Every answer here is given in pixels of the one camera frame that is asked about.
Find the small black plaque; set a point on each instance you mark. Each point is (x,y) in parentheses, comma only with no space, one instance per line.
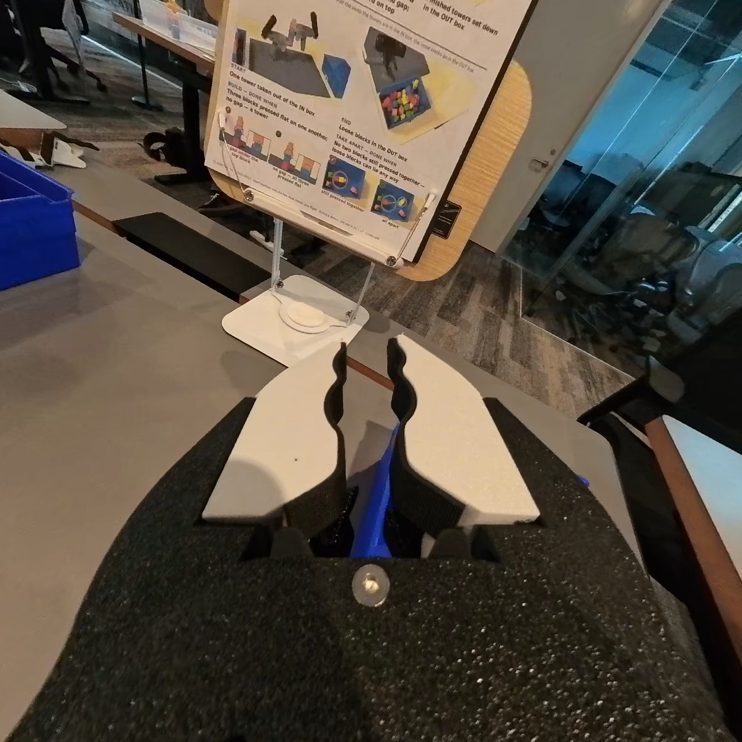
(446,220)

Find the wooden desk with black legs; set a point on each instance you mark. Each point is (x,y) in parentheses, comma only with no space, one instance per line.
(168,43)

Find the grey office chair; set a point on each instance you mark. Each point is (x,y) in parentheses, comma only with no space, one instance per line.
(707,278)

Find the rounded wooden panel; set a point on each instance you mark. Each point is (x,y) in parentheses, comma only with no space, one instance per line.
(493,174)

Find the black table strip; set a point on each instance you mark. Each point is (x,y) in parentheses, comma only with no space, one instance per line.
(191,249)

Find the printed instruction board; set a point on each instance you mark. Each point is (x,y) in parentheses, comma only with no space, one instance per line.
(359,116)

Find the white table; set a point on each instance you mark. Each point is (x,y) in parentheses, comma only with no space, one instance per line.
(23,113)

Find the dark bag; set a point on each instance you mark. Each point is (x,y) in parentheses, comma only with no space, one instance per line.
(165,145)

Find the black office chair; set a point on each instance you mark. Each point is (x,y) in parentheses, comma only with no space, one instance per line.
(40,52)

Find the grey door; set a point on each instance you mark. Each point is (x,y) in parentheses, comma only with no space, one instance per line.
(556,87)

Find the white desk with brown edge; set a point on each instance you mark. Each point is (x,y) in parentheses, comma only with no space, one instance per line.
(713,464)

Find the clear plastic container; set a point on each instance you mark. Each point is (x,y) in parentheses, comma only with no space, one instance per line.
(174,20)

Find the glass partition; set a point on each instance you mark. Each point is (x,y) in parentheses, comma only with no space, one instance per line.
(649,174)

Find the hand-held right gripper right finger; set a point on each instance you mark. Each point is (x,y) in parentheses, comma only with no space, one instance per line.
(464,452)

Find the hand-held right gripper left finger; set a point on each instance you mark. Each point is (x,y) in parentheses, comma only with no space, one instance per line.
(272,440)

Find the blue plastic bin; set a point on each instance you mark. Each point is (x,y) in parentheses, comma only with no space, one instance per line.
(35,243)
(371,498)

